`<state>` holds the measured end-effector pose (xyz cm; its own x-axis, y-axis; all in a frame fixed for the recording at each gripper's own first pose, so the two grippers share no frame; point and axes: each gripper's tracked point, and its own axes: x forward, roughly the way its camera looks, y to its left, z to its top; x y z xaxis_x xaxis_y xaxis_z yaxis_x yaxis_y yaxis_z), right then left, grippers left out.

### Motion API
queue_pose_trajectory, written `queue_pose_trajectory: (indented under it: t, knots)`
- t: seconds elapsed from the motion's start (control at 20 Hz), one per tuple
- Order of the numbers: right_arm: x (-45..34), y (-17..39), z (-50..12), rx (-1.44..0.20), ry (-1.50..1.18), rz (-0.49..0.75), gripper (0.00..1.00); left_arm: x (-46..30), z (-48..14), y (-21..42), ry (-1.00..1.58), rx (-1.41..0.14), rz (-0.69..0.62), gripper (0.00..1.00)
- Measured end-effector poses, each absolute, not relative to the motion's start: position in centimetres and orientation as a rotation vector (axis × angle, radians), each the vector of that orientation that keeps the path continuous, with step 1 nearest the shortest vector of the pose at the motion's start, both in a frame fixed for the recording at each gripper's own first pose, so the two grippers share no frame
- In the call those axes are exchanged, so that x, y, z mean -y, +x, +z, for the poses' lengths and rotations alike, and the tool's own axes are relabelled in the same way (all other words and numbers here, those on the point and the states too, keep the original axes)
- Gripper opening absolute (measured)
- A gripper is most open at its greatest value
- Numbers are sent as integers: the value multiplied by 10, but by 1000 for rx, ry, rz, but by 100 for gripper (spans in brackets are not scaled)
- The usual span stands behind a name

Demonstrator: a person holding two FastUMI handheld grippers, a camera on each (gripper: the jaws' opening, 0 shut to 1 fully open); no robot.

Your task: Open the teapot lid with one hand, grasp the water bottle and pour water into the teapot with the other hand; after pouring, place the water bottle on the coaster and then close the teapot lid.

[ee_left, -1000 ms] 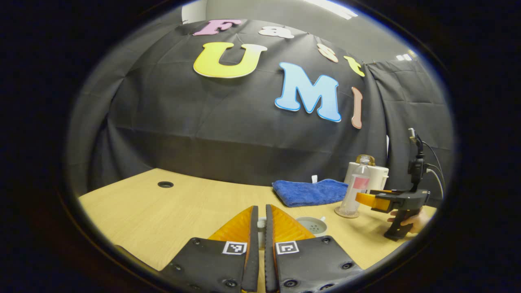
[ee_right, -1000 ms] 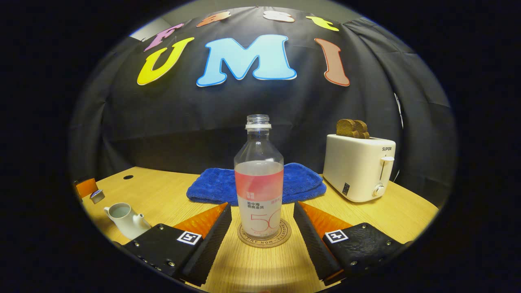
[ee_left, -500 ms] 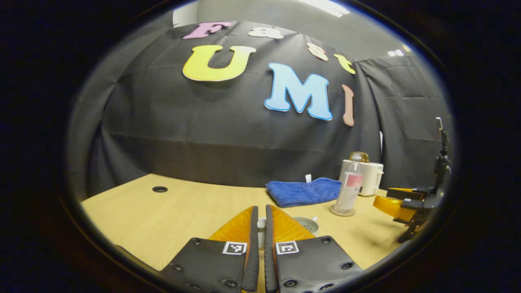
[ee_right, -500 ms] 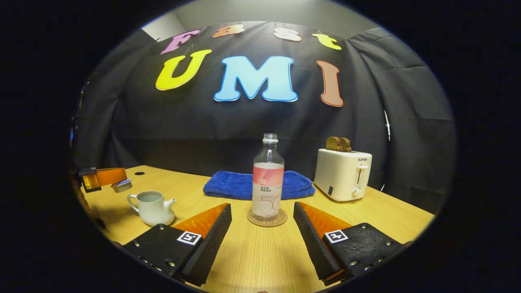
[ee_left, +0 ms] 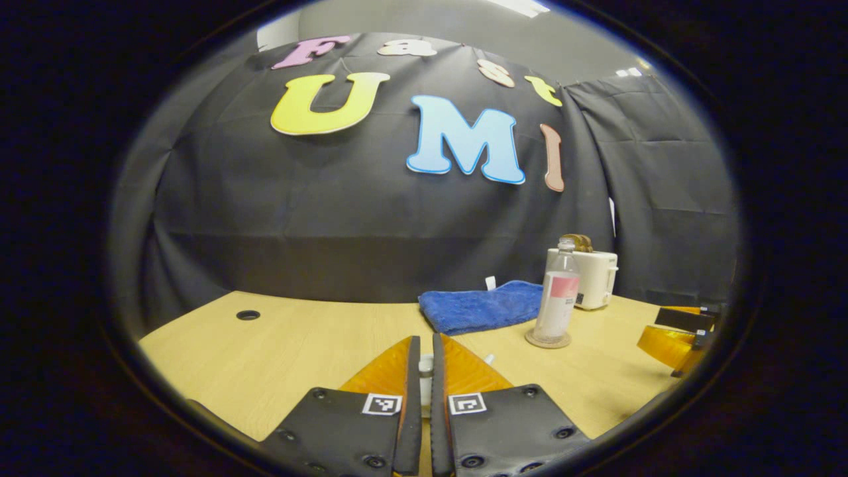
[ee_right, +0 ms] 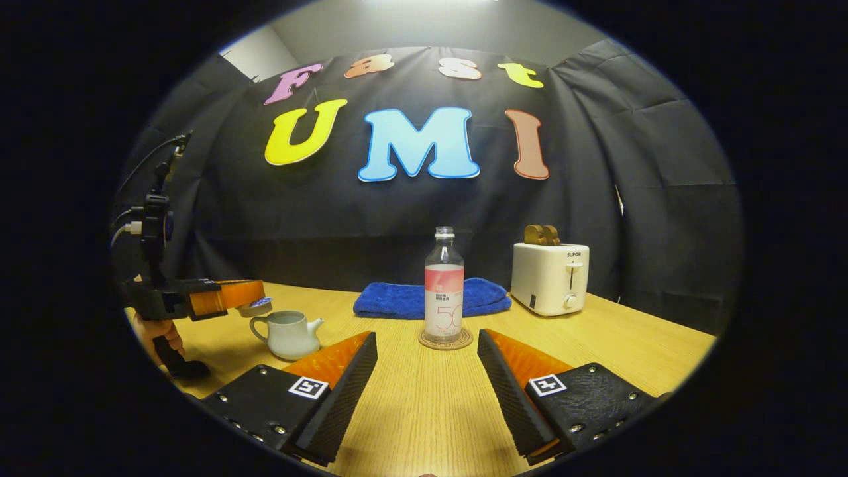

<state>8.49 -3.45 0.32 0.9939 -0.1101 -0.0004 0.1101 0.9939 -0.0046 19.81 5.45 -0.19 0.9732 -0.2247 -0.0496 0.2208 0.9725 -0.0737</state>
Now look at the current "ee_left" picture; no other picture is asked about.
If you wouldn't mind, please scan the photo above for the blue folded towel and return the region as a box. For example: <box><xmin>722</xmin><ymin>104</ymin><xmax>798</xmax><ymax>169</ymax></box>
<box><xmin>418</xmin><ymin>276</ymin><xmax>545</xmax><ymax>336</ymax></box>

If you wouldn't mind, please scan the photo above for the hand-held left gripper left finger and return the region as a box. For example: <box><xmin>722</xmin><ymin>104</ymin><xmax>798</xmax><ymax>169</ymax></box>
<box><xmin>258</xmin><ymin>335</ymin><xmax>423</xmax><ymax>477</ymax></box>

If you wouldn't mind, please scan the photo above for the ceiling light panel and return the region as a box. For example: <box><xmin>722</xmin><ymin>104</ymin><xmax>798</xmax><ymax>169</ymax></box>
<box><xmin>489</xmin><ymin>0</ymin><xmax>551</xmax><ymax>18</ymax></box>

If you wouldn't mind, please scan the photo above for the white toaster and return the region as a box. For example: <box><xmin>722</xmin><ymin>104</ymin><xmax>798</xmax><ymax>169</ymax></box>
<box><xmin>547</xmin><ymin>246</ymin><xmax>619</xmax><ymax>311</ymax></box>

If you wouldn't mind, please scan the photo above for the clear water bottle pink label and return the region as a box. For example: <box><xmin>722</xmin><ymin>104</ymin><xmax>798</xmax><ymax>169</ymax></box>
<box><xmin>533</xmin><ymin>237</ymin><xmax>582</xmax><ymax>342</ymax></box>

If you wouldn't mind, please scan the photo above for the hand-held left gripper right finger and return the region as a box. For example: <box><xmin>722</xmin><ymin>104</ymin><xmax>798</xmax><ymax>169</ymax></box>
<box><xmin>430</xmin><ymin>333</ymin><xmax>592</xmax><ymax>477</ymax></box>

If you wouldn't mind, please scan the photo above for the round cork coaster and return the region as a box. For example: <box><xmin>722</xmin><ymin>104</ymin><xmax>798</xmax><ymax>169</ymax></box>
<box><xmin>525</xmin><ymin>328</ymin><xmax>572</xmax><ymax>350</ymax></box>

